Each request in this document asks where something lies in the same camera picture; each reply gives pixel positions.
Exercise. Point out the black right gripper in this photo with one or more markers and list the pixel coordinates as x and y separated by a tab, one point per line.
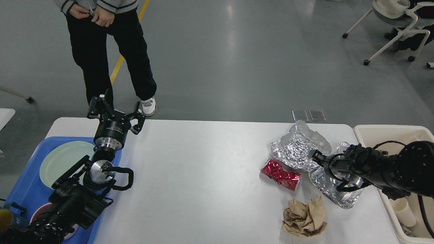
338	167

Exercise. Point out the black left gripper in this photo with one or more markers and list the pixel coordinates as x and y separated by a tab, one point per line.
113	127

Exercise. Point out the aluminium foil sheet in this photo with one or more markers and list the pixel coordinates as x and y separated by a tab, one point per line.
292	149

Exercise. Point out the crushed red can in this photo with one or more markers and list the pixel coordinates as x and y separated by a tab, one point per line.
286	178

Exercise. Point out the aluminium foil tray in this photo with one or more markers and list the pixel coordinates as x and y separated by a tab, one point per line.
327	185

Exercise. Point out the brown paper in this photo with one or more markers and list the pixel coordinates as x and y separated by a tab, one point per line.
304	220

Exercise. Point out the light green plate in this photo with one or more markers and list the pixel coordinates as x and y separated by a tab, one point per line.
62	158

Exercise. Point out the white paper cup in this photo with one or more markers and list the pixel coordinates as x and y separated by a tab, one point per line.
403	212

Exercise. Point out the pink mug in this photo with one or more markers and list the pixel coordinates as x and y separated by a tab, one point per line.
45	208

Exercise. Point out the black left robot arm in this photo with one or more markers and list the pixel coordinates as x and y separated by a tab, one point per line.
80	194

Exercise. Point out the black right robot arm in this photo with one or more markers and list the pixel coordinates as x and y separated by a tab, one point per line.
397	176

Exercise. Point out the white chair left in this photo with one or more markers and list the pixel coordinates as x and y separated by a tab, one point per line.
28	98

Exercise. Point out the white chair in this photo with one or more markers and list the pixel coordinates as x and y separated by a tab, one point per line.
402	17
28	98

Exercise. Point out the beige waste bin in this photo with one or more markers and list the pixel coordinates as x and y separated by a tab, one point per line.
371	135

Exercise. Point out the small white side table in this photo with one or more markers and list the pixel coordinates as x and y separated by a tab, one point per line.
6	115

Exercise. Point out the blue HOME mug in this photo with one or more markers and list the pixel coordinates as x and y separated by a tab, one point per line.
13	215

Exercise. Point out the white chair right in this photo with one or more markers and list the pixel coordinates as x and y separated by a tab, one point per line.
402	17

